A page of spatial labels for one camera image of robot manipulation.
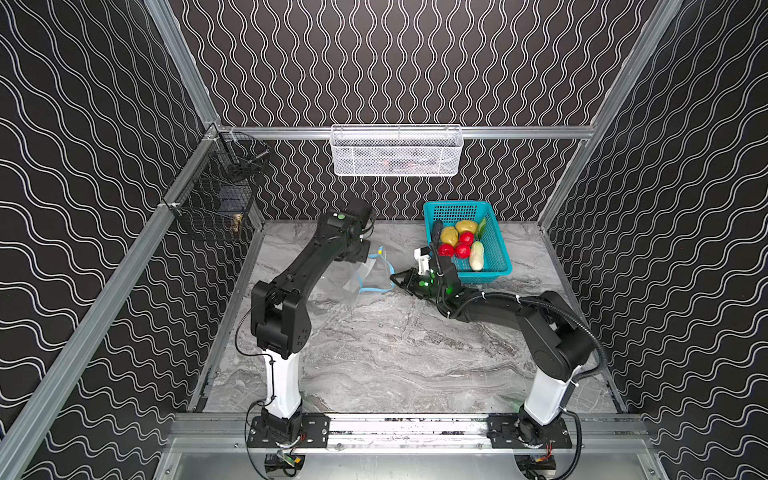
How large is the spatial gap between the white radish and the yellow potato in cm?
7

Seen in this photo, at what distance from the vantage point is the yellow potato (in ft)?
3.67

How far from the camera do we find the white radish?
3.45ft
